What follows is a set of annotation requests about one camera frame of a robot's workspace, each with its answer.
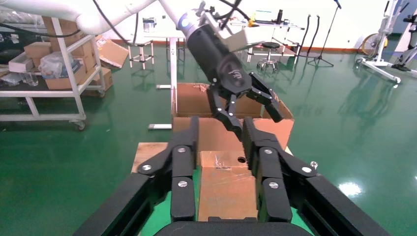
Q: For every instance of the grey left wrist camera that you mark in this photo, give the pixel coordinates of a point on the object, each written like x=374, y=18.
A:
x=251, y=39

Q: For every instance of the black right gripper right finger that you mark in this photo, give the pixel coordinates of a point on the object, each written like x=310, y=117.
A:
x=270, y=166

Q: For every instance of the flat white box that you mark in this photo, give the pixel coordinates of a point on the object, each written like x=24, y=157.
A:
x=20, y=63

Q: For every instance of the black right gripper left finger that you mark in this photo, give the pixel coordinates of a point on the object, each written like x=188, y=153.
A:
x=182, y=163

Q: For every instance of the white exercise machine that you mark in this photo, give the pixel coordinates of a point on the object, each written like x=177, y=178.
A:
x=379, y=63

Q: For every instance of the green table cloth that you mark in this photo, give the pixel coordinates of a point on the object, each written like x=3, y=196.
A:
x=161, y=215

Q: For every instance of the white shelf cart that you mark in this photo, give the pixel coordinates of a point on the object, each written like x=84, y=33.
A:
x=70, y=65

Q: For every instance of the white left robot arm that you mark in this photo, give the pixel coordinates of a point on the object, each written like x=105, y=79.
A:
x=97, y=16

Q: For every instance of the black round stool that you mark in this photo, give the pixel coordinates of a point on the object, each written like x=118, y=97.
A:
x=268, y=45

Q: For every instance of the clear plastic bag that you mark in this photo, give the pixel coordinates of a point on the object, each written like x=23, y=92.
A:
x=53, y=65

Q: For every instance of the tall cardboard box stack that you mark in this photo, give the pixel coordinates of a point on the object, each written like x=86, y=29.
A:
x=83, y=49

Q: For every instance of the large open torn carton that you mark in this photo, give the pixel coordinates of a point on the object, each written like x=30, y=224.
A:
x=215, y=133

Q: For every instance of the metal tin can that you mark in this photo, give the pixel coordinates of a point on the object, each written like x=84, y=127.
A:
x=150, y=25

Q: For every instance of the low cardboard box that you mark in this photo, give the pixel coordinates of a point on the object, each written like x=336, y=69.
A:
x=106, y=81

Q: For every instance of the small taped cardboard box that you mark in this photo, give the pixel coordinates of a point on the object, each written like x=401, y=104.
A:
x=224, y=189

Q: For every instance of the yellow round fan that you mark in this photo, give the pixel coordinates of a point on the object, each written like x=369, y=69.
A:
x=369, y=44

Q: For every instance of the leaning cardboard sheet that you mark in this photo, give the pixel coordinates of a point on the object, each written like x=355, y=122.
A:
x=112, y=53

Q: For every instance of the silver table bolt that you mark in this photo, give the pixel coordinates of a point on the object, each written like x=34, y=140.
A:
x=313, y=164

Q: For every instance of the small brown cardboard box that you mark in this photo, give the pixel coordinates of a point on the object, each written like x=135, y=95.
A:
x=37, y=49

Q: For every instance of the white equipment table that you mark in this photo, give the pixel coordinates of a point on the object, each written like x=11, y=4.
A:
x=277, y=26

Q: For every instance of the white frame stool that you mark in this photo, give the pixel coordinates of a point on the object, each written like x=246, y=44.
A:
x=141, y=57

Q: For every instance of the black microphone stand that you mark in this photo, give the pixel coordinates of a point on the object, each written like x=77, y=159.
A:
x=325, y=39

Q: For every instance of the clear drinking glass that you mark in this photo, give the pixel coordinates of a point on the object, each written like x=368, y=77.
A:
x=31, y=79

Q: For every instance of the wide brown cardboard box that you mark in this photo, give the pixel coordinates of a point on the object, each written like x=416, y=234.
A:
x=63, y=83

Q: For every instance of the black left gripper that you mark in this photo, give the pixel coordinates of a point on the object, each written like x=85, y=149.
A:
x=215, y=62

